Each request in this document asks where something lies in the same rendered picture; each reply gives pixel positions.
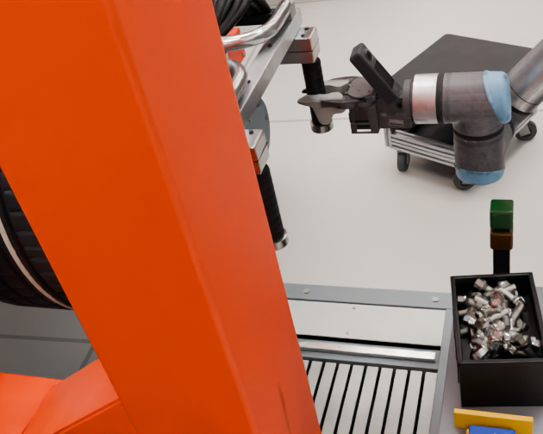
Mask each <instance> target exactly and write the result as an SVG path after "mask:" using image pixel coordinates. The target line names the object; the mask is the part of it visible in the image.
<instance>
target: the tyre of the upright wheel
mask: <svg viewBox="0 0 543 434"><path fill-rule="evenodd" d="M0 219H1V221H2V224H3V228H4V229H5V232H6V234H7V236H8V239H9V242H10V243H11V245H12V247H13V249H14V250H15V252H16V255H17V256H18V258H19V259H20V261H21V263H22V265H23V266H24V268H25V269H26V270H27V271H28V273H29V274H30V275H31V276H32V278H33V279H34V280H35V281H36V283H37V284H38V285H40V286H41V288H42V289H43V290H44V291H46V292H47V293H48V294H49V295H51V296H52V297H53V298H54V299H55V300H56V301H59V302H60V303H62V304H65V305H66V306H68V307H71V308H72V305H71V303H70V302H69V300H68V298H67V296H66V293H65V291H64V289H63V288H62V287H61V285H60V283H59V280H58V278H57V276H56V275H55V273H54V271H53V268H52V266H51V264H50V263H49V261H48V259H47V257H46V255H45V253H44V251H43V250H42V248H41V245H40V243H39V241H38V239H37V238H36V236H35V234H34V231H33V229H32V227H31V226H30V225H29V223H28V220H27V218H26V216H25V214H24V213H23V211H22V208H21V206H20V204H19V202H18V200H17V199H16V196H15V195H14V193H13V191H12V189H11V187H10V186H9V183H8V181H7V179H6V177H5V175H4V174H3V171H2V169H1V167H0ZM0 301H1V302H4V303H8V304H11V305H16V306H23V307H43V308H53V309H64V310H72V309H70V308H67V307H63V306H61V305H60V304H58V303H56V302H54V301H52V300H50V299H49V298H48V297H46V296H45V295H44V294H43V293H42V292H41V291H40V290H38V289H37V288H36V287H35V286H34V285H33V284H32V282H31V281H29V279H28V278H27V277H26V276H25V275H24V274H23V272H22V271H21V269H20V268H19V266H18V265H17V264H16V261H15V260H14V258H13V257H12V256H11V254H10V252H9V249H8V247H7V246H6V244H5V243H4V241H3V237H2V235H1V233H0Z"/></svg>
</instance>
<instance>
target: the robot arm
mask: <svg viewBox="0 0 543 434"><path fill-rule="evenodd" d="M349 60H350V62H351V63H352V64H353V66H354V67H355V68H356V69H357V70H358V71H359V73H360V74H361V75H362V76H363V77H357V76H348V77H338V78H332V79H330V80H326V81H324V84H325V89H326V94H325V95H322V94H318V95H308V94H307V91H306V88H305V89H303V90H302V93H303V94H306V95H305V96H303V97H301V98H300V99H298V100H297V103H298V104H301V105H303V106H308V107H311V108H312V109H313V110H314V112H315V115H316V117H317V119H318V121H319V122H320V123H321V124H323V125H327V124H329V123H330V122H331V120H332V118H333V115H335V114H341V113H344V112H345V111H346V109H349V113H348V116H349V122H351V123H350V126H351V131H352V134H354V133H379V131H380V129H381V128H412V126H413V125H412V121H414V123H415V124H444V123H445V124H452V126H453V143H454V158H455V163H454V167H455V170H456V175H457V177H458V178H459V179H460V180H461V181H463V182H465V183H469V184H473V185H475V184H476V185H487V184H491V183H495V182H496V181H498V180H499V179H501V178H502V176H503V174H504V170H505V164H504V158H505V154H506V152H507V150H508V148H509V144H510V142H511V140H512V139H513V136H514V134H515V130H516V129H517V127H518V126H519V125H520V124H521V123H522V122H523V121H524V120H525V119H527V118H528V117H529V116H530V115H531V114H532V113H533V112H534V111H535V110H536V109H537V108H538V107H539V105H540V104H541V103H543V39H542V40H541V41H540V42H539V43H538V44H537V45H536V46H535V47H534V48H533V49H532V50H531V51H530V52H529V53H528V54H527V55H526V56H525V57H524V58H523V59H522V60H521V61H520V62H519V63H518V64H517V65H516V66H515V67H514V68H513V69H512V70H511V71H509V72H508V73H507V74H506V73H505V72H503V71H487V70H486V71H474V72H452V73H428V74H415V75H414V78H413V79H407V80H405V81H404V84H403V90H400V85H399V84H398V83H397V82H396V80H395V79H394V78H393V77H392V76H391V75H390V74H389V73H388V72H387V71H386V69H385V68H384V67H383V66H382V64H381V63H380V62H379V61H378V60H377V58H376V57H375V56H374V55H373V54H372V53H371V51H370V50H369V49H368V48H367V46H366V45H365V44H364V43H359V44H358V45H357V46H355V47H354V48H353V50H352V53H351V56H350V59H349ZM360 129H371V131H363V132H358V130H360Z"/></svg>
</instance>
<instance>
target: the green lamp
mask: <svg viewBox="0 0 543 434"><path fill-rule="evenodd" d="M513 226H514V201H513V200H506V199H492V200H491V201H490V228H501V229H512V228H513Z"/></svg>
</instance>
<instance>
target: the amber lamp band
mask: <svg viewBox="0 0 543 434"><path fill-rule="evenodd" d="M513 242H514V227H513V228H512V229H510V232H493V228H491V229H490V248H491V249H492V250H512V249H513Z"/></svg>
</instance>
